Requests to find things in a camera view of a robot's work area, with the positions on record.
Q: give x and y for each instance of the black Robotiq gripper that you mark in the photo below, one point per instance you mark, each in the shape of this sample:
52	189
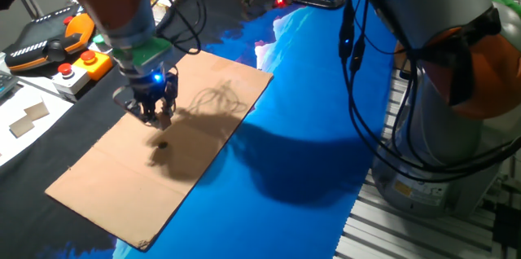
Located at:
146	88

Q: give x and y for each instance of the dark round target mark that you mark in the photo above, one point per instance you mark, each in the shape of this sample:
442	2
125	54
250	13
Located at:
163	145

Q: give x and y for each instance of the green mounting plate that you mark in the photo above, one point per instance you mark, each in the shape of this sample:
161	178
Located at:
150	51

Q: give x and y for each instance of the orange box red button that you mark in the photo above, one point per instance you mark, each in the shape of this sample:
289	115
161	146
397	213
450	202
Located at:
95	67

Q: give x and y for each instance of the grey box green-white button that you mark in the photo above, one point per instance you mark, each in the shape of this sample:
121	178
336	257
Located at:
97	46

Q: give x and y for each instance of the grey box red button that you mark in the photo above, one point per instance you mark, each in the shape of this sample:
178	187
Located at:
71	82

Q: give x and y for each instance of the brown cardboard sheet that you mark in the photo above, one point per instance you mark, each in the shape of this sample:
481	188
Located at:
122	194

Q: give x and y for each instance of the white paper sheet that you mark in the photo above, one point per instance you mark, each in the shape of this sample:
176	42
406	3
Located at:
45	128

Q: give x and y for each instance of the small cardboard square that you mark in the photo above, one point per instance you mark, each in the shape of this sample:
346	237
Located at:
21	125
36	111

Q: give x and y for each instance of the black orange teach pendant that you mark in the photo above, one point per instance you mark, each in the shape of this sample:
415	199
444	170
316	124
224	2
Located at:
40	43

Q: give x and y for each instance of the blue printed cloth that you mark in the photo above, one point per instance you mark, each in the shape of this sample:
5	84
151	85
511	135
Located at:
293	88

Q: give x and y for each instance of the grey keypad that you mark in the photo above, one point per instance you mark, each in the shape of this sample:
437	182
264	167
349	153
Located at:
6	84

